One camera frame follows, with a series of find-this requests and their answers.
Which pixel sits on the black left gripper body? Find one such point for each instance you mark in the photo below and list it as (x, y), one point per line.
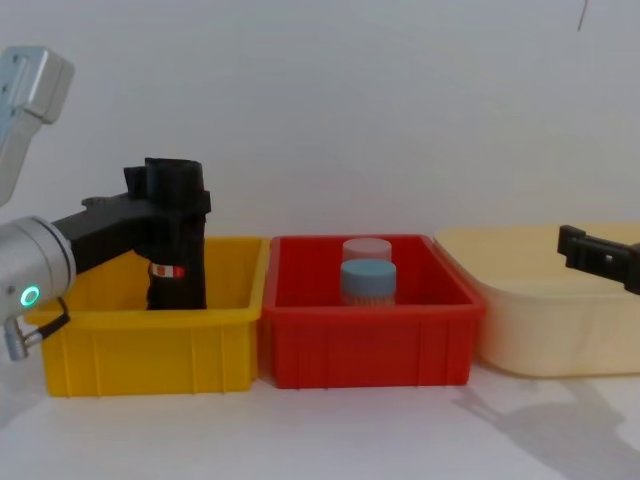
(110, 225)

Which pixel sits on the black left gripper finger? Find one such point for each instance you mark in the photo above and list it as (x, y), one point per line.
(134, 181)
(190, 202)

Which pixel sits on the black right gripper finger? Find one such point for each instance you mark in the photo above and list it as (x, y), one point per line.
(595, 252)

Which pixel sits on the black bottle with red label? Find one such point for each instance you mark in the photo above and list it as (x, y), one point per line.
(176, 245)

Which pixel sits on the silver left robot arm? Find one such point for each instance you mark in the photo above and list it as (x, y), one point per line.
(35, 260)

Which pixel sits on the cream plastic tub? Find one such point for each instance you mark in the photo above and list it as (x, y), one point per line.
(545, 325)

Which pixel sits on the yellow plastic bin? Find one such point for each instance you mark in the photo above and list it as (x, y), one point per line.
(150, 350)

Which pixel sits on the jar with pale pink lid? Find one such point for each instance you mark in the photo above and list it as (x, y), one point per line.
(366, 249)

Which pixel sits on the jar with blue lid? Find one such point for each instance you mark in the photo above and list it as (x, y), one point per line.
(368, 280)

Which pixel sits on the red plastic bin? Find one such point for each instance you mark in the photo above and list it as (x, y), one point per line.
(370, 345)

